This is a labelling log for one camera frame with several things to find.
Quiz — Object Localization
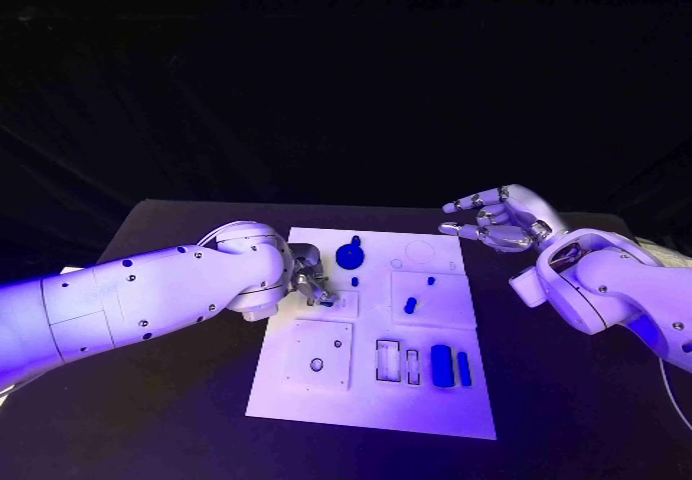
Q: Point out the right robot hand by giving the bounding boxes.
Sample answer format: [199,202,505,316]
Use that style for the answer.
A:
[437,183,573,254]

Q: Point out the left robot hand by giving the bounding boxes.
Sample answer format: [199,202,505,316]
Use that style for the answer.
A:
[287,242,342,307]

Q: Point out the white task board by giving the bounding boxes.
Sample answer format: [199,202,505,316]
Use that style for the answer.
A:
[244,226,498,441]

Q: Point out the blue gear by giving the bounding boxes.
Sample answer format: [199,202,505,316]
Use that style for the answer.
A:
[335,234,367,270]

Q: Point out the thick long blue cylinder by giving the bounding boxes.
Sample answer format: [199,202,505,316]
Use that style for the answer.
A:
[430,344,456,389]

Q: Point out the thin long blue cylinder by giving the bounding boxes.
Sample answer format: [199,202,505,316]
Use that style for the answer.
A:
[456,351,475,387]

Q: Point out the white cable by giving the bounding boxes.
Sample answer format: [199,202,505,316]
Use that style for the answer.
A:
[658,355,692,431]
[195,220,261,249]

